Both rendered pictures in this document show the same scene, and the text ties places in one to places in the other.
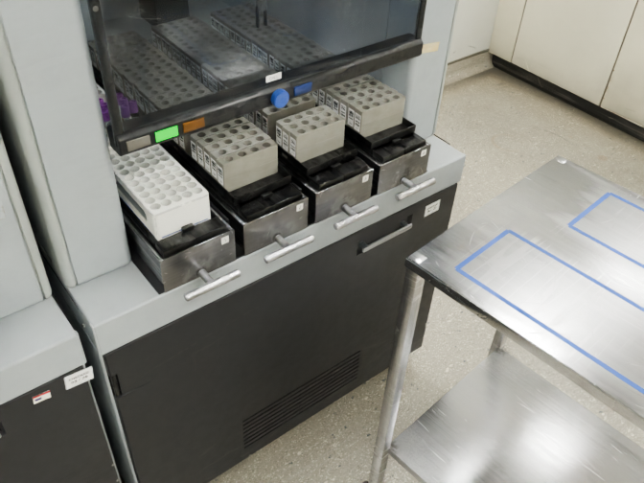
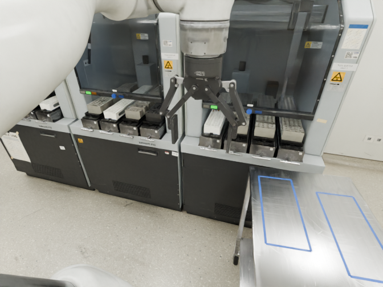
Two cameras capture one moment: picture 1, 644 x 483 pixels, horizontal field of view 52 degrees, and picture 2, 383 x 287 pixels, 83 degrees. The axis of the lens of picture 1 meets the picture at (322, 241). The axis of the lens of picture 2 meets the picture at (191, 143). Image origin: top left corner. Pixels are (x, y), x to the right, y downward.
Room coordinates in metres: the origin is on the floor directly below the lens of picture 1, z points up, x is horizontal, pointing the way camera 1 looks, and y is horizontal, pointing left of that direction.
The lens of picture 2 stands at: (0.06, -0.67, 1.49)
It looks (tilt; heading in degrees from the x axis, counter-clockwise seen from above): 33 degrees down; 56
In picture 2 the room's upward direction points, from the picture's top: straight up
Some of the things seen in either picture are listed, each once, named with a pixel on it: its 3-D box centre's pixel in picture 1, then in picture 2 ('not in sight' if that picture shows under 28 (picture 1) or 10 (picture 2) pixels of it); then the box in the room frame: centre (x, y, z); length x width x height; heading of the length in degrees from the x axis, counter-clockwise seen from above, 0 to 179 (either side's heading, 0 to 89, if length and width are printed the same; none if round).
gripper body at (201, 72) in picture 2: not in sight; (202, 77); (0.33, -0.30, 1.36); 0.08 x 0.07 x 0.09; 130
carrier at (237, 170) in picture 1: (248, 166); (237, 128); (0.93, 0.14, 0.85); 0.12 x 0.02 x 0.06; 131
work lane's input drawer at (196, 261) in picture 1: (114, 164); (219, 119); (1.02, 0.40, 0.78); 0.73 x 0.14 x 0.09; 40
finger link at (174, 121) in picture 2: not in sight; (174, 129); (0.29, -0.25, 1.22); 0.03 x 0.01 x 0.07; 40
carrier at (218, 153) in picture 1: (241, 159); not in sight; (0.95, 0.15, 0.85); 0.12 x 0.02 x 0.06; 130
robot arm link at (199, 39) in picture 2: not in sight; (203, 38); (0.33, -0.31, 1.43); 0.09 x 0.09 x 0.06
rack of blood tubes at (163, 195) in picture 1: (142, 174); (216, 120); (0.91, 0.32, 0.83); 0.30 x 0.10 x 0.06; 40
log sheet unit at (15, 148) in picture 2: not in sight; (12, 146); (-0.36, 1.53, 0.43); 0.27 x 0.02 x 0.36; 130
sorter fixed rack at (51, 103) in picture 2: not in sight; (60, 100); (0.10, 1.28, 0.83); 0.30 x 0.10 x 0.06; 40
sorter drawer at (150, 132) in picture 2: not in sight; (167, 112); (0.76, 0.71, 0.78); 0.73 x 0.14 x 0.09; 40
